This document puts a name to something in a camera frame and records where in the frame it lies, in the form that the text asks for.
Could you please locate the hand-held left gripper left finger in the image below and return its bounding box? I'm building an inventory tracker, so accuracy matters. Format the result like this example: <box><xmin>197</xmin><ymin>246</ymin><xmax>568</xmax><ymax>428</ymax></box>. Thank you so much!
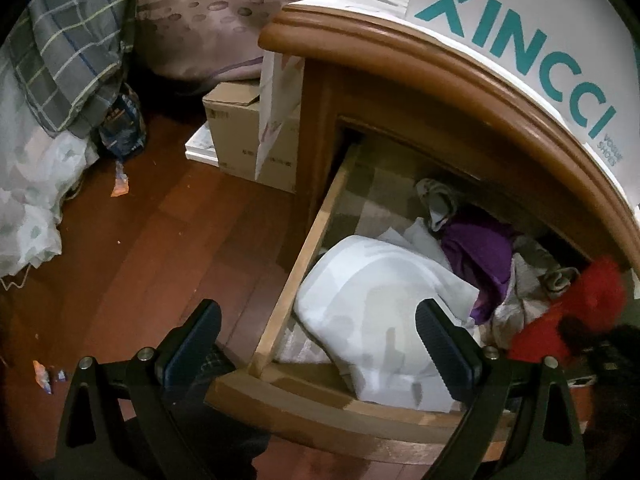
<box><xmin>54</xmin><ymin>299</ymin><xmax>236</xmax><ymax>480</ymax></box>

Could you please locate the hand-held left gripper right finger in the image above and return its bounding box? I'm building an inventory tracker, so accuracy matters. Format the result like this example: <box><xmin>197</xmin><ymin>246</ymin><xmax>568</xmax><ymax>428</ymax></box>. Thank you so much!
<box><xmin>414</xmin><ymin>297</ymin><xmax>586</xmax><ymax>480</ymax></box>

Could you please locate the honeycomb print underwear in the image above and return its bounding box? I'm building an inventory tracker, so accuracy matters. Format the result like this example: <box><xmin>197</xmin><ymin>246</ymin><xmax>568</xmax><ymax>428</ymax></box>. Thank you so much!
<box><xmin>490</xmin><ymin>252</ymin><xmax>556</xmax><ymax>353</ymax></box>

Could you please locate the white grey-patched garment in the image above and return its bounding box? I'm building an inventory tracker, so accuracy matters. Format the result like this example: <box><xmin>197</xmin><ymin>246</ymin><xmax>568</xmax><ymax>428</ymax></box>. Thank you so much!
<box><xmin>294</xmin><ymin>234</ymin><xmax>481</xmax><ymax>413</ymax></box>

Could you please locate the purple bra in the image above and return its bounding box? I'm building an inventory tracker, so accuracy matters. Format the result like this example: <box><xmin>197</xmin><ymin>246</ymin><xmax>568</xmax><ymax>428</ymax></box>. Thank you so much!
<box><xmin>440</xmin><ymin>210</ymin><xmax>518</xmax><ymax>326</ymax></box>

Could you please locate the wooden drawer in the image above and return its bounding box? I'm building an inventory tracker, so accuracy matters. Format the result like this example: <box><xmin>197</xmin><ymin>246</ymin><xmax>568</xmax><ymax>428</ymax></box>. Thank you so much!
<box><xmin>205</xmin><ymin>140</ymin><xmax>631</xmax><ymax>466</ymax></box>

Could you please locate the white cardboard box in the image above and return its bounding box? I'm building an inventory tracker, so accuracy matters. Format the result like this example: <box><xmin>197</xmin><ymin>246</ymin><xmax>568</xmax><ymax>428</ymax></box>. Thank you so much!
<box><xmin>407</xmin><ymin>0</ymin><xmax>640</xmax><ymax>206</ymax></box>

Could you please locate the checkered drawer liner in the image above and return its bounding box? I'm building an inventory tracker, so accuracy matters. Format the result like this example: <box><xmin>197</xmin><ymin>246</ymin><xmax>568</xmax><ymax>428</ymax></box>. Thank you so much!
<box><xmin>277</xmin><ymin>152</ymin><xmax>426</xmax><ymax>363</ymax></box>

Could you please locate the white thin cloth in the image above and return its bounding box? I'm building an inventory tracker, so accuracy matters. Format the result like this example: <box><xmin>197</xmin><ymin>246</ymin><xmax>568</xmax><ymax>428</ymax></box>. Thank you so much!
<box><xmin>377</xmin><ymin>217</ymin><xmax>453</xmax><ymax>271</ymax></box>

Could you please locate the striped grey sock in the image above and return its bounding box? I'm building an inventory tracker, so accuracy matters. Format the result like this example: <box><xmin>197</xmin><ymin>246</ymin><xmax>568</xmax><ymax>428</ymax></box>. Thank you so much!
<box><xmin>544</xmin><ymin>266</ymin><xmax>582</xmax><ymax>303</ymax></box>

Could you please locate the red fluffy item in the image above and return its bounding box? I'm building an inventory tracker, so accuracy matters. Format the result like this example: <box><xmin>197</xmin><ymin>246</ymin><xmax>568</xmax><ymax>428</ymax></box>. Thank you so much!
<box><xmin>507</xmin><ymin>256</ymin><xmax>628</xmax><ymax>361</ymax></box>

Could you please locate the small crumpled wrapper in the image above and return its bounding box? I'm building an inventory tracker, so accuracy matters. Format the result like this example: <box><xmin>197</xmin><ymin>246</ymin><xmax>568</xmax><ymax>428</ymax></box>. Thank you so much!
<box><xmin>32</xmin><ymin>360</ymin><xmax>68</xmax><ymax>396</ymax></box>

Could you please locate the black furry item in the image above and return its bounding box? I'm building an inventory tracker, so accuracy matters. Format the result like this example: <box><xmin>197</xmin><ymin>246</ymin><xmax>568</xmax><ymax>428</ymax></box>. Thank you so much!
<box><xmin>560</xmin><ymin>322</ymin><xmax>640</xmax><ymax>396</ymax></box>

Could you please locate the orange wrapper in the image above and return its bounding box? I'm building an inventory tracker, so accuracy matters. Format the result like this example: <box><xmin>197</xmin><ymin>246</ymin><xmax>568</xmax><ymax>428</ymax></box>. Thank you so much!
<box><xmin>110</xmin><ymin>160</ymin><xmax>131</xmax><ymax>198</ymax></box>

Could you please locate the white flat box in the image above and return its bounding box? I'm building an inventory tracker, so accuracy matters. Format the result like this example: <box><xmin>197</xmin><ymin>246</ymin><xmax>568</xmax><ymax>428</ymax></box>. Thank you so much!
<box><xmin>184</xmin><ymin>122</ymin><xmax>221</xmax><ymax>170</ymax></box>

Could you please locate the white grey-patterned sheet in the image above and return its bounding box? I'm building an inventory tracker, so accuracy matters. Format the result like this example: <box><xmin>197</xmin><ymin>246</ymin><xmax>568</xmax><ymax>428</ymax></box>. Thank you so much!
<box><xmin>0</xmin><ymin>45</ymin><xmax>101</xmax><ymax>281</ymax></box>

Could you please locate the brown cardboard box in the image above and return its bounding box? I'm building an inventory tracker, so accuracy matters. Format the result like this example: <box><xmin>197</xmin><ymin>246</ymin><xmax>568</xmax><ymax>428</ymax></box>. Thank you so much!
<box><xmin>201</xmin><ymin>79</ymin><xmax>301</xmax><ymax>195</ymax></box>

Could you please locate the blue plastic packet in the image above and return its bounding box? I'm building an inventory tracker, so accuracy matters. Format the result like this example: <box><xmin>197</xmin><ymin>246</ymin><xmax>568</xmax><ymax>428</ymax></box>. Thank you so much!
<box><xmin>97</xmin><ymin>82</ymin><xmax>148</xmax><ymax>161</ymax></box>

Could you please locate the white paper bag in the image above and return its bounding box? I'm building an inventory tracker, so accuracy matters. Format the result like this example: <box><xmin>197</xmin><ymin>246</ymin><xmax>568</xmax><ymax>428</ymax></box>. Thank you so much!
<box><xmin>254</xmin><ymin>50</ymin><xmax>306</xmax><ymax>182</ymax></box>

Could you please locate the wooden nightstand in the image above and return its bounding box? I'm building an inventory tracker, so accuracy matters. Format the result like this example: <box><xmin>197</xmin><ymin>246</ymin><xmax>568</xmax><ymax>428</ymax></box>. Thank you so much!
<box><xmin>257</xmin><ymin>2</ymin><xmax>640</xmax><ymax>291</ymax></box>

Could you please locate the grey plaid blanket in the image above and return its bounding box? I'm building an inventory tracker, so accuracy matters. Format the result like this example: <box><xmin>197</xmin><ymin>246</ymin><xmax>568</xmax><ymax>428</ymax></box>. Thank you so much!
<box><xmin>10</xmin><ymin>0</ymin><xmax>138</xmax><ymax>138</ymax></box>

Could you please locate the leaf print bedding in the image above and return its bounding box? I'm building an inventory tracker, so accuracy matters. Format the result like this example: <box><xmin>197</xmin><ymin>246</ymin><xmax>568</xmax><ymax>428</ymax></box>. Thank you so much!
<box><xmin>135</xmin><ymin>0</ymin><xmax>421</xmax><ymax>93</ymax></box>

